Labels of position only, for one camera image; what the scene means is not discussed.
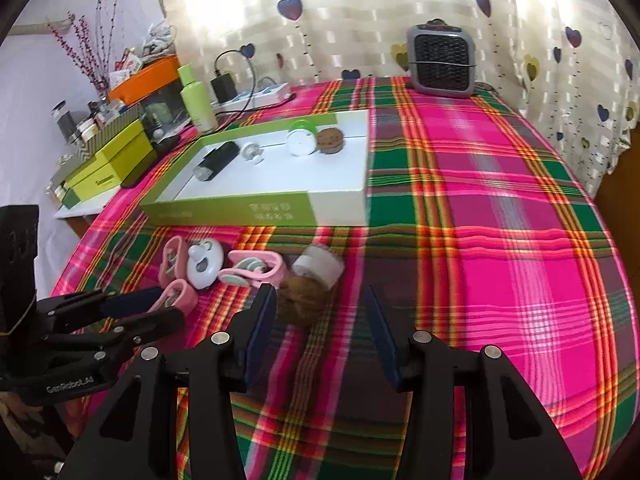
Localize green and white massager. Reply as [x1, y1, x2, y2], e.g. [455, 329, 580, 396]
[286, 117, 318, 157]

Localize white cylindrical jar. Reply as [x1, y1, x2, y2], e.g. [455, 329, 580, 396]
[292, 244, 346, 291]

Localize lime green box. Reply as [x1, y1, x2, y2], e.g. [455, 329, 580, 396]
[62, 119, 161, 208]

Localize heart print curtain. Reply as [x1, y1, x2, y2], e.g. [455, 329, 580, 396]
[152, 0, 640, 196]

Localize purple decorative branches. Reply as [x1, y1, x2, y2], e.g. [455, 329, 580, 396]
[47, 0, 126, 93]

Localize pink plaid tablecloth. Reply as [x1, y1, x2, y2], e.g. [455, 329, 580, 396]
[37, 76, 638, 480]

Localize green and white shallow box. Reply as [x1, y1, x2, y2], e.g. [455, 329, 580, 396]
[140, 108, 371, 228]

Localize black charger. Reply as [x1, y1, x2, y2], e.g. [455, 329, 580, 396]
[211, 74, 238, 103]

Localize pink plastic clip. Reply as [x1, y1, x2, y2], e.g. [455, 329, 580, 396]
[159, 237, 191, 283]
[219, 251, 288, 290]
[150, 279, 200, 316]

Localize grey small heater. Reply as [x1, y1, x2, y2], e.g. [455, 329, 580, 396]
[406, 19, 476, 98]

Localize clear storage container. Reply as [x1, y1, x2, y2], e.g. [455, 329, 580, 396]
[137, 87, 193, 131]

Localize white side table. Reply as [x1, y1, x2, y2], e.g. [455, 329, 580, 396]
[52, 185, 121, 221]

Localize dark glass jar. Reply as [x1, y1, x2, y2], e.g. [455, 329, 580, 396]
[50, 101, 76, 141]

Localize white panda toy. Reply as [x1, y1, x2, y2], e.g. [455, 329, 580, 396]
[187, 240, 226, 291]

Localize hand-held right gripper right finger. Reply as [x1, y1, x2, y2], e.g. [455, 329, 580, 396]
[364, 285, 598, 480]

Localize black cylindrical device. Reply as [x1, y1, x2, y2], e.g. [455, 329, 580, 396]
[192, 141, 240, 182]

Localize white cable bundle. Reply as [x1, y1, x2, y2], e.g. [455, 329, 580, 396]
[140, 19, 176, 56]

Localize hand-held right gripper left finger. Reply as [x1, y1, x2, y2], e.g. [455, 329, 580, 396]
[57, 282, 278, 480]

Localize brown walnut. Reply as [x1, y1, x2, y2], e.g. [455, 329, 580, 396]
[316, 127, 347, 153]
[276, 276, 337, 322]

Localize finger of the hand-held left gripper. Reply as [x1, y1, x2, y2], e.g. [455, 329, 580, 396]
[35, 287, 163, 336]
[10, 307, 187, 376]

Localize light green bottle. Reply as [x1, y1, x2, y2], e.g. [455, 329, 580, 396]
[177, 64, 218, 133]

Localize chevron striped box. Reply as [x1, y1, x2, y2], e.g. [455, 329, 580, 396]
[50, 105, 146, 186]

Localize white power strip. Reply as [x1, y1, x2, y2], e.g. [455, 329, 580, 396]
[212, 85, 292, 111]

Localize orange storage box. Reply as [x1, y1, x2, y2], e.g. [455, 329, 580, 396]
[107, 55, 181, 103]

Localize brown wooden furniture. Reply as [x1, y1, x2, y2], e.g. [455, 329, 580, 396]
[595, 125, 640, 261]

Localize pile of small packets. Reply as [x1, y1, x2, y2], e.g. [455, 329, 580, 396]
[110, 47, 146, 86]

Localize black phone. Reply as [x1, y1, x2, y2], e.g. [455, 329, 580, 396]
[120, 132, 186, 190]

